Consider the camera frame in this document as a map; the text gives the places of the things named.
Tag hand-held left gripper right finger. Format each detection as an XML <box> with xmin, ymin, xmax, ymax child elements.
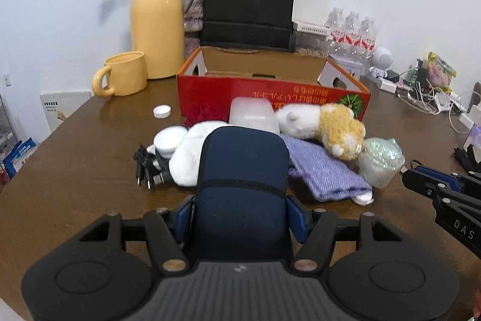
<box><xmin>286</xmin><ymin>195</ymin><xmax>405</xmax><ymax>276</ymax></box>

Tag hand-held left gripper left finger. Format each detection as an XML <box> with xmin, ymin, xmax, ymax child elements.
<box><xmin>77</xmin><ymin>195</ymin><xmax>196</xmax><ymax>276</ymax></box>

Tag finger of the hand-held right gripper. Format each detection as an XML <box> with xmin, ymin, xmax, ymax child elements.
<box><xmin>432</xmin><ymin>185</ymin><xmax>481</xmax><ymax>259</ymax></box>
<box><xmin>401</xmin><ymin>159</ymin><xmax>481</xmax><ymax>197</ymax></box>

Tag iridescent plastic wrap bundle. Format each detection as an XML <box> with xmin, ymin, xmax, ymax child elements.
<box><xmin>357</xmin><ymin>137</ymin><xmax>406</xmax><ymax>189</ymax></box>

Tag purple woven pouch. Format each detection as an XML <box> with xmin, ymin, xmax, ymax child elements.
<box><xmin>280</xmin><ymin>133</ymin><xmax>372</xmax><ymax>202</ymax></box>

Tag white fluffy cloth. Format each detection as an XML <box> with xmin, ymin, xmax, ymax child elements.
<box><xmin>168</xmin><ymin>121</ymin><xmax>228</xmax><ymax>188</ymax></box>

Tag navy blue fabric pouch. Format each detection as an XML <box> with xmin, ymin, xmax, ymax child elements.
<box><xmin>186</xmin><ymin>126</ymin><xmax>292</xmax><ymax>263</ymax></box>

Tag white round jar lid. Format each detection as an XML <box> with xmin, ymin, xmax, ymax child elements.
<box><xmin>154</xmin><ymin>126</ymin><xmax>188</xmax><ymax>158</ymax></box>

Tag white and orange plush cat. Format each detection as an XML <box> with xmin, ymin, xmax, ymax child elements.
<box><xmin>274</xmin><ymin>103</ymin><xmax>367</xmax><ymax>161</ymax></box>

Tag translucent plastic box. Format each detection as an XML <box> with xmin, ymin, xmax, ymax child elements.
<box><xmin>229</xmin><ymin>97</ymin><xmax>280</xmax><ymax>135</ymax></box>

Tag red cardboard box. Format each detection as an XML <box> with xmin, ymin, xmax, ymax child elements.
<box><xmin>176</xmin><ymin>46</ymin><xmax>371</xmax><ymax>122</ymax></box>

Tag black cloth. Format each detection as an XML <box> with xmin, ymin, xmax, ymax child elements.
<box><xmin>453</xmin><ymin>144</ymin><xmax>481</xmax><ymax>173</ymax></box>

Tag small white lid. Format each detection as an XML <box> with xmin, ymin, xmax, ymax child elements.
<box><xmin>353</xmin><ymin>191</ymin><xmax>375</xmax><ymax>208</ymax></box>

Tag white charger adapter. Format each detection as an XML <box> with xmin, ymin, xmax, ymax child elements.
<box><xmin>377</xmin><ymin>78</ymin><xmax>398</xmax><ymax>94</ymax></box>

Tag green circuit board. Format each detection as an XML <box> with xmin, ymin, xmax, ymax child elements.
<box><xmin>408</xmin><ymin>60</ymin><xmax>429</xmax><ymax>86</ymax></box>

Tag colourful snack packet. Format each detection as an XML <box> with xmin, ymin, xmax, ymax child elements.
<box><xmin>426</xmin><ymin>51</ymin><xmax>458</xmax><ymax>92</ymax></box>

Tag white robot toy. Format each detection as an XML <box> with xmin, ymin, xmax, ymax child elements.
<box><xmin>368</xmin><ymin>47</ymin><xmax>394</xmax><ymax>80</ymax></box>

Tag clear water bottle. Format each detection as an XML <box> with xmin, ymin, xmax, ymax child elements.
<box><xmin>344</xmin><ymin>10</ymin><xmax>362</xmax><ymax>60</ymax></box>
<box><xmin>360</xmin><ymin>16</ymin><xmax>378</xmax><ymax>62</ymax></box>
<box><xmin>325</xmin><ymin>7</ymin><xmax>346</xmax><ymax>58</ymax></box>

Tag yellow ceramic mug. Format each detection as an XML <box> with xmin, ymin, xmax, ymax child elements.
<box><xmin>92</xmin><ymin>51</ymin><xmax>148</xmax><ymax>98</ymax></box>

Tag white flat carton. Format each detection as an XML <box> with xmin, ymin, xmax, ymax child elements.
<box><xmin>39</xmin><ymin>91</ymin><xmax>93</xmax><ymax>135</ymax></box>

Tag clear plastic container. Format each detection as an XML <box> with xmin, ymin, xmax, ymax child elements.
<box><xmin>291</xmin><ymin>32</ymin><xmax>331</xmax><ymax>56</ymax></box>

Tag blue and white packets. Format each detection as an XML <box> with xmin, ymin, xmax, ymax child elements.
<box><xmin>0</xmin><ymin>138</ymin><xmax>38</xmax><ymax>182</ymax></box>

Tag yellow thermos jug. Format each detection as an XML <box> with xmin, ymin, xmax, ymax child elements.
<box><xmin>130</xmin><ymin>0</ymin><xmax>198</xmax><ymax>80</ymax></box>

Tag black cable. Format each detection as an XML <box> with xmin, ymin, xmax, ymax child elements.
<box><xmin>133</xmin><ymin>144</ymin><xmax>174</xmax><ymax>190</ymax></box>

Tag tangle of white cables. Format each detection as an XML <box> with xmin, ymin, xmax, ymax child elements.
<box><xmin>398</xmin><ymin>82</ymin><xmax>471</xmax><ymax>116</ymax></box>

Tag white network switch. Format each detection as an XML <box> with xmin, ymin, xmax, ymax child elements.
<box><xmin>292</xmin><ymin>20</ymin><xmax>331</xmax><ymax>36</ymax></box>

